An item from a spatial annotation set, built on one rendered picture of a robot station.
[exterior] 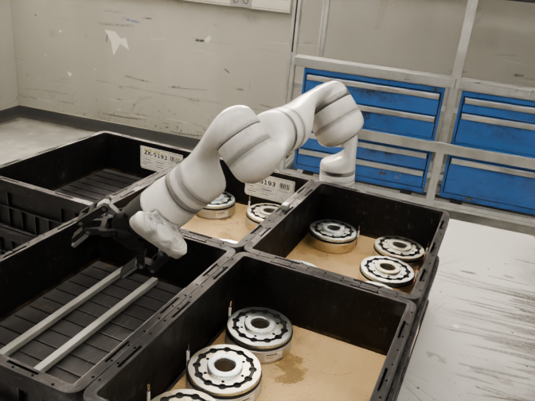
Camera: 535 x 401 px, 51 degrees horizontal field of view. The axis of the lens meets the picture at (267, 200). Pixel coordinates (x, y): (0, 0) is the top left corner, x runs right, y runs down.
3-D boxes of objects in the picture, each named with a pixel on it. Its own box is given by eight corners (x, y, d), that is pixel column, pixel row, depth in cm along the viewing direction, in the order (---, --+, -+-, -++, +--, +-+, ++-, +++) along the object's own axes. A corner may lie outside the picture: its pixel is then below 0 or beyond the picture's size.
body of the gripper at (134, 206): (187, 208, 88) (147, 238, 92) (145, 175, 84) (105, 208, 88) (182, 241, 82) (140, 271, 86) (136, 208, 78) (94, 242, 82)
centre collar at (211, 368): (214, 352, 80) (214, 349, 80) (247, 361, 79) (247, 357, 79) (201, 374, 76) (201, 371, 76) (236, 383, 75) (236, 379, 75)
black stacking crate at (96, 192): (104, 173, 154) (103, 132, 150) (200, 197, 144) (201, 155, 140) (-16, 225, 120) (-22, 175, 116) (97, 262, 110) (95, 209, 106)
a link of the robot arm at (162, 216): (126, 227, 75) (158, 203, 73) (140, 177, 84) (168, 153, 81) (177, 262, 79) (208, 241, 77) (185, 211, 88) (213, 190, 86)
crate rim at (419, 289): (415, 315, 86) (419, 301, 85) (239, 262, 96) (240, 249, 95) (449, 221, 120) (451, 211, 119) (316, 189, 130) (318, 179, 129)
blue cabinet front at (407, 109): (293, 167, 320) (305, 67, 298) (423, 192, 301) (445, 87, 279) (292, 169, 317) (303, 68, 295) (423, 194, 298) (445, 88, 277)
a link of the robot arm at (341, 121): (371, 126, 97) (365, 132, 122) (343, 79, 97) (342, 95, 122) (325, 153, 99) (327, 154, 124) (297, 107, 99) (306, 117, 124)
